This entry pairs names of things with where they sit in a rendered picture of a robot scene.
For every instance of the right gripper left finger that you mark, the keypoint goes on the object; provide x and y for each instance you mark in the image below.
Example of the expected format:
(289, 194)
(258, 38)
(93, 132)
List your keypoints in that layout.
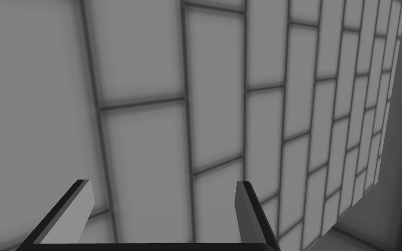
(69, 216)

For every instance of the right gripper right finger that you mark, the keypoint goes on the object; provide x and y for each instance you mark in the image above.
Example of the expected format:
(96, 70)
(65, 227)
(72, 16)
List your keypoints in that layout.
(251, 216)

